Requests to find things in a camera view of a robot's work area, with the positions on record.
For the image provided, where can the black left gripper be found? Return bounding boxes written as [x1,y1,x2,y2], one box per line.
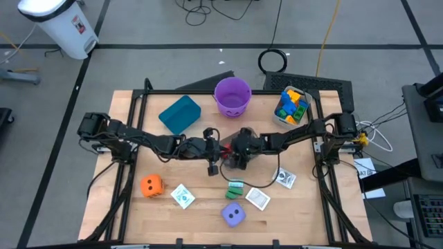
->
[202,127,230,177]

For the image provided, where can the green square brick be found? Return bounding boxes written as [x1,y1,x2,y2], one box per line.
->
[293,104,307,122]

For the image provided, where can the white card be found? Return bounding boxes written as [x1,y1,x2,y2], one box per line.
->
[271,167,298,190]

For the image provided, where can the white paper sheet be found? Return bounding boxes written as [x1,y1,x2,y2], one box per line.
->
[362,187,386,201]

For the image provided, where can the white paper label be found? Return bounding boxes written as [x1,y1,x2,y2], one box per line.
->
[353,158,377,180]

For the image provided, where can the orange foam die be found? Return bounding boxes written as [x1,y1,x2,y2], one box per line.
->
[140,174,165,199]

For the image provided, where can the teal plastic bin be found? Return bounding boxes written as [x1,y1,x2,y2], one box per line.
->
[158,95,202,136]

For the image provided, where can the plain white card box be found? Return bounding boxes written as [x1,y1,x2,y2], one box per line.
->
[244,187,271,212]

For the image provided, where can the yellow cable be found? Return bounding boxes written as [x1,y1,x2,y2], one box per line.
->
[315,0,342,77]

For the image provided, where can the purple plastic bucket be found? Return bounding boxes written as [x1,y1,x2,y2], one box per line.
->
[213,77,253,119]

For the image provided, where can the yellow stepped brick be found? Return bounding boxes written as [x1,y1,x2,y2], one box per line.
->
[286,89,302,104]

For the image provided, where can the white round object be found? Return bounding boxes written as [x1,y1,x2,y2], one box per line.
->
[393,200,415,219]

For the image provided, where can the white plastic basket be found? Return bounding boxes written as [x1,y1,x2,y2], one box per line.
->
[272,85,313,129]

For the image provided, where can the black keyboard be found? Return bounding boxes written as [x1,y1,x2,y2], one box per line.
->
[413,193,443,239]

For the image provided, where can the blue stepped brick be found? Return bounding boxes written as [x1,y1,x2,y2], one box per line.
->
[280,91,298,116]

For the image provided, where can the black desk device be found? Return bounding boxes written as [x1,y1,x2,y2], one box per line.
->
[414,71,443,124]

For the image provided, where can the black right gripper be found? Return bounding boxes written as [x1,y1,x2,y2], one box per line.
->
[228,127,264,171]

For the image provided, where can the coiled black cable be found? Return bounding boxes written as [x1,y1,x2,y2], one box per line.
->
[257,0,289,75]

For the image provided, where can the grey desk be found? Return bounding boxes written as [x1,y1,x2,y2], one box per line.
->
[401,84,443,183]

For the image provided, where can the grey stand foot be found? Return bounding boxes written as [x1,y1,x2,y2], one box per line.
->
[0,68,42,86]

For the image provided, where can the white trash can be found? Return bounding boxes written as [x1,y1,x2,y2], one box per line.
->
[17,0,100,60]

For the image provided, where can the black flat panel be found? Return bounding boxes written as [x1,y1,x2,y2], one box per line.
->
[176,71,235,91]

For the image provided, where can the card box teal print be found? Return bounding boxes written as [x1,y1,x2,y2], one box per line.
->
[170,183,197,210]

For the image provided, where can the purple foam die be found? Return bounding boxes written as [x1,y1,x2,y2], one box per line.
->
[220,202,247,228]

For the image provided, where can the black perforated panel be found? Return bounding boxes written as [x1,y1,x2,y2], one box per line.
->
[262,71,354,115]

